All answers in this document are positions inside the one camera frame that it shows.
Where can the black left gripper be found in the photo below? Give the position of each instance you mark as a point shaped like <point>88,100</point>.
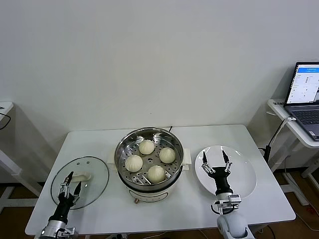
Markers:
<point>65,203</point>

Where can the white laptop side table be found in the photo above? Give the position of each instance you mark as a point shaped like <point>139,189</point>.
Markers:
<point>279,109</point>

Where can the small red floor object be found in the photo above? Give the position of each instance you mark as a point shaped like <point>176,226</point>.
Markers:
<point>311,211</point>

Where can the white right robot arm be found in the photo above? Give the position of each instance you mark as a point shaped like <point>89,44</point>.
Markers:
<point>231,224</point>

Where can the white steamed baozi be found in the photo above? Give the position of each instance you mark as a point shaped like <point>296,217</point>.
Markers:
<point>133,163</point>
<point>156,173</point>
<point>146,147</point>
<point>167,155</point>

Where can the white floor power strip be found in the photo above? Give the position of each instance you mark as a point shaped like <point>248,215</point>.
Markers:
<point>119,236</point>

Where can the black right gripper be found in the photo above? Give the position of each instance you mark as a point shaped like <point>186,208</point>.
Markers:
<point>220,175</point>

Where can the black upright stand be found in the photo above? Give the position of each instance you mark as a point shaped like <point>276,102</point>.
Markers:
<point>268,152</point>

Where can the stainless steel steamer basket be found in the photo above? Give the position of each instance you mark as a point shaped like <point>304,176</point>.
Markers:
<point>174,171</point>

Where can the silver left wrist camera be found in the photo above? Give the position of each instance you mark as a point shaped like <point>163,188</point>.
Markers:
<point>67,231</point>

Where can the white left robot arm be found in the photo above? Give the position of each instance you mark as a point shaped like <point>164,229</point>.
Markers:
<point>53,225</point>

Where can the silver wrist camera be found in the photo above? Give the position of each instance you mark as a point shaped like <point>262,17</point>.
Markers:
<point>67,231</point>
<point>235,199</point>

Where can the round glass pot lid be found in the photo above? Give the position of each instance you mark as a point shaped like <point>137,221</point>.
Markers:
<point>97,174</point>

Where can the grey open laptop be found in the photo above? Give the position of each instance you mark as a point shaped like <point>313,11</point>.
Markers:
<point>304,117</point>

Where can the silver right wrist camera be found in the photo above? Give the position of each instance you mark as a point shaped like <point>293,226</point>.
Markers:
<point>235,199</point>

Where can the round white plate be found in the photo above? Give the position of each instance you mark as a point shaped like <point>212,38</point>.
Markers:
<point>244,174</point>

